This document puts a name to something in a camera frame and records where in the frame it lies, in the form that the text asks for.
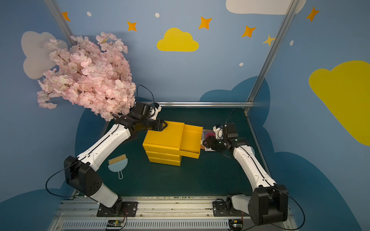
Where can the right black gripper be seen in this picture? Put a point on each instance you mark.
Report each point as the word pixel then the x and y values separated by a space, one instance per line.
pixel 215 143

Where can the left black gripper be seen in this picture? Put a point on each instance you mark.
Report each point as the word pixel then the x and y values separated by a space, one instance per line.
pixel 156 124

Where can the orange seed bag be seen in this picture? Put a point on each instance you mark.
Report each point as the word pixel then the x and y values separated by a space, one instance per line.
pixel 204 132

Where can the pink flower seed bag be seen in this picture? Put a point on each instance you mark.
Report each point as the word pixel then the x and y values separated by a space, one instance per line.
pixel 210 133

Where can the yellow top drawer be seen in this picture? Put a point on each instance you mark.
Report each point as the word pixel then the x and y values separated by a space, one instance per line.
pixel 191 141

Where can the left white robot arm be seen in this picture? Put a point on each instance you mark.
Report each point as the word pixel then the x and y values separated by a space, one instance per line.
pixel 81 171

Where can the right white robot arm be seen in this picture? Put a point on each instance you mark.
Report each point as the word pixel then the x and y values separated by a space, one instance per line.
pixel 268 203

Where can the yellow three-drawer cabinet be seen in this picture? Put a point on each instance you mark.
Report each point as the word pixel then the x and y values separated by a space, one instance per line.
pixel 167 141

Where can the yellow bottom drawer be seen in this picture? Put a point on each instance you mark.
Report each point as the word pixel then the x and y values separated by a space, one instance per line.
pixel 165 161

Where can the rear horizontal aluminium bar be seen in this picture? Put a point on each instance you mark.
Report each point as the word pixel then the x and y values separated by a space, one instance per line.
pixel 207 104

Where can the light blue hand brush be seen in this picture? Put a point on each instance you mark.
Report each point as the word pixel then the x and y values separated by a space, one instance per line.
pixel 118 164

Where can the pink cherry blossom tree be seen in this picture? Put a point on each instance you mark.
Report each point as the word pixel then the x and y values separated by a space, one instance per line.
pixel 96 76

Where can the right green circuit board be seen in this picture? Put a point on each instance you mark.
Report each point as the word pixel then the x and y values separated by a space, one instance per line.
pixel 235 225

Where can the green circuit board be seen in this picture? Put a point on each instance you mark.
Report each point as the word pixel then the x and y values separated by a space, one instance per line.
pixel 114 225
pixel 235 225

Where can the left green circuit board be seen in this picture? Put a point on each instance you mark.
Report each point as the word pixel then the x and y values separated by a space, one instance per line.
pixel 114 225

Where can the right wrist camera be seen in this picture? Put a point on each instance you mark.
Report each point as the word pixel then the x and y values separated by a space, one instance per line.
pixel 218 130

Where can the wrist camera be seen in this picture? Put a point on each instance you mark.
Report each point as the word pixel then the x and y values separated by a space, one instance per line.
pixel 218 130
pixel 156 108

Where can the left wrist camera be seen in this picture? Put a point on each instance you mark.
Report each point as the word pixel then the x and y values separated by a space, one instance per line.
pixel 156 108

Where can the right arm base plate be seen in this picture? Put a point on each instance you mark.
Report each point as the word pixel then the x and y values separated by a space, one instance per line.
pixel 223 208

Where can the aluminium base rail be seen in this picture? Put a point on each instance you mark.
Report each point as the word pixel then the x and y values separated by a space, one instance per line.
pixel 165 213

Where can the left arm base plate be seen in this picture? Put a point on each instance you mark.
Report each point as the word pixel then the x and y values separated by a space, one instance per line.
pixel 120 209

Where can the left aluminium frame post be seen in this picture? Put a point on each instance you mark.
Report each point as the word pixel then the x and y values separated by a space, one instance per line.
pixel 60 20

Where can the aluminium frame post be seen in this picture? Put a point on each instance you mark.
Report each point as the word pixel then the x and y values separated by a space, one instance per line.
pixel 284 27
pixel 60 20

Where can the right aluminium frame post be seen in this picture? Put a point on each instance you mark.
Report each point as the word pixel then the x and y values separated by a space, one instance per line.
pixel 284 27

